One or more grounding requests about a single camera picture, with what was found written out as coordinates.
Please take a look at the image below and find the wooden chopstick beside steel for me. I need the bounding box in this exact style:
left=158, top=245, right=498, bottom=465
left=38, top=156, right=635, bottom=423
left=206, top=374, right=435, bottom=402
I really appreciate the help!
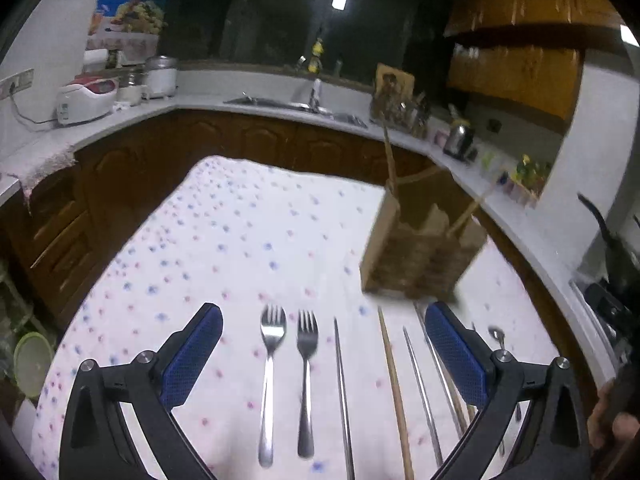
left=445, top=376, right=477, bottom=431

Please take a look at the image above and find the steel fork left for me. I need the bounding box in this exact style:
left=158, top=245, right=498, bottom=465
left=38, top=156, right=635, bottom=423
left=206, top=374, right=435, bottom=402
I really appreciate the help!
left=258, top=306, right=286, bottom=468

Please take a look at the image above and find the steel spoon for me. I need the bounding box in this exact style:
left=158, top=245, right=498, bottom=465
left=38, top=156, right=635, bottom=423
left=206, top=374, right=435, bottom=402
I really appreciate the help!
left=487, top=325, right=524, bottom=424

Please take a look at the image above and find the steel faucet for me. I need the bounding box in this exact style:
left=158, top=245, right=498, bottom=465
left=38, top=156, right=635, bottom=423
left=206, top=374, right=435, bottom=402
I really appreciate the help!
left=308, top=78, right=322, bottom=113

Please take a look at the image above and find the steel fork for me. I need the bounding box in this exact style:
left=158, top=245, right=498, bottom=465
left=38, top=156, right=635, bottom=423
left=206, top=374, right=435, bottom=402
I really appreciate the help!
left=297, top=310, right=319, bottom=458
left=258, top=306, right=286, bottom=468

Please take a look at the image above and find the floral white tablecloth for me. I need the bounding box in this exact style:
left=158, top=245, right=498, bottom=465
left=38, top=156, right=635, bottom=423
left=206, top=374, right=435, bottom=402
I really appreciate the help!
left=30, top=154, right=561, bottom=480

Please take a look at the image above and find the countertop utensil rack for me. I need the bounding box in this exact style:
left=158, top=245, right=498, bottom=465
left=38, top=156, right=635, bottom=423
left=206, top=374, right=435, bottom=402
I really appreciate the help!
left=370, top=63, right=430, bottom=139

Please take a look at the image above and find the wooden utensil holder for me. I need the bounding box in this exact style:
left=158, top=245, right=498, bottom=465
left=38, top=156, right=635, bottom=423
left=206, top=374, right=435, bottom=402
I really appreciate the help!
left=360, top=190, right=487, bottom=299

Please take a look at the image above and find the steel kitchen sink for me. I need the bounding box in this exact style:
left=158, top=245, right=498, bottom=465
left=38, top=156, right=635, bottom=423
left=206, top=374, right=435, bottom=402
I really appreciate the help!
left=224, top=96, right=368, bottom=129

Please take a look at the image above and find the green plastic bowl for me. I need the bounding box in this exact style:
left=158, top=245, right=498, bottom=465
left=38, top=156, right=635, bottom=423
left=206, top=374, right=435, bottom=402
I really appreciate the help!
left=13, top=332, right=53, bottom=399

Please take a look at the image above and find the wooden chopstick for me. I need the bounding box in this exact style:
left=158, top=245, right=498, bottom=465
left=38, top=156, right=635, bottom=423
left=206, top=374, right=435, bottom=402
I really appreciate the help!
left=446, top=181, right=498, bottom=237
left=445, top=376, right=477, bottom=431
left=381, top=117, right=398, bottom=198
left=378, top=307, right=416, bottom=480

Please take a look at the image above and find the steel chopstick middle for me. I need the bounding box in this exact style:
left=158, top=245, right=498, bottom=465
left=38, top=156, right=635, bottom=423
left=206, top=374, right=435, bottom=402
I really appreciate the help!
left=402, top=327, right=444, bottom=467

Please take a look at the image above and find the steel chopstick far left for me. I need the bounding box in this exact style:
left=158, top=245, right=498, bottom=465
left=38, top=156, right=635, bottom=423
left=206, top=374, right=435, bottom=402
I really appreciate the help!
left=333, top=318, right=356, bottom=480

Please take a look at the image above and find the steel fork right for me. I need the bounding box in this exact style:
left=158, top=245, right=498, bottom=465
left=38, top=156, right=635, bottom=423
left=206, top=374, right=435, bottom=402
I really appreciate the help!
left=297, top=310, right=319, bottom=458

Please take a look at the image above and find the white pink rice cooker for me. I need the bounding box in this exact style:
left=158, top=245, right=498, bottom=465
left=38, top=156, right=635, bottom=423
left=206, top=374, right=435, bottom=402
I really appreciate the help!
left=55, top=76, right=118, bottom=126

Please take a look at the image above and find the wall power outlet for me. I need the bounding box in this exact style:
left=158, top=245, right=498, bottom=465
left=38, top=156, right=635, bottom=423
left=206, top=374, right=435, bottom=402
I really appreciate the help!
left=0, top=68, right=35, bottom=100

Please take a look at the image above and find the yellow green plant pot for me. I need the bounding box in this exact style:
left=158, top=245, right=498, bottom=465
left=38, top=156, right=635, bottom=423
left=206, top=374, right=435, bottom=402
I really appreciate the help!
left=513, top=154, right=552, bottom=196

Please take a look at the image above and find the steel electric kettle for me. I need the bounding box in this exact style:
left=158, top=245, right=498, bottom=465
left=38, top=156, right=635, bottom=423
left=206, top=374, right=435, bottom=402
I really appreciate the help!
left=444, top=119, right=475, bottom=160

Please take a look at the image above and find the yellow dish soap bottle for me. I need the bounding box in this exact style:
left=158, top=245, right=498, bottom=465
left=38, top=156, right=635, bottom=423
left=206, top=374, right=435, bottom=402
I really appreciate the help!
left=307, top=38, right=324, bottom=74

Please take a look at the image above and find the steel chopstick right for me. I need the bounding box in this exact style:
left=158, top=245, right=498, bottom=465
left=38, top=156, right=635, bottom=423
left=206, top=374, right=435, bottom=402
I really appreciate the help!
left=413, top=302, right=465, bottom=439

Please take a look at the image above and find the colourful fruit poster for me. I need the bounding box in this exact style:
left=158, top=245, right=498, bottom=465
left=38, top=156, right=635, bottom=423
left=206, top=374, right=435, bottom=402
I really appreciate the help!
left=86, top=0, right=167, bottom=64

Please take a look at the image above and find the wooden upper cabinet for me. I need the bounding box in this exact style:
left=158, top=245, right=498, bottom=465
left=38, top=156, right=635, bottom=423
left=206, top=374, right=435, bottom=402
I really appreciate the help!
left=444, top=0, right=625, bottom=134

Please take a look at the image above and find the person's right hand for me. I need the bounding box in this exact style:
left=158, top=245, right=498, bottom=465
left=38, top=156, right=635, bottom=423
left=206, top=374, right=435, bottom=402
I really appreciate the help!
left=586, top=378, right=640, bottom=453

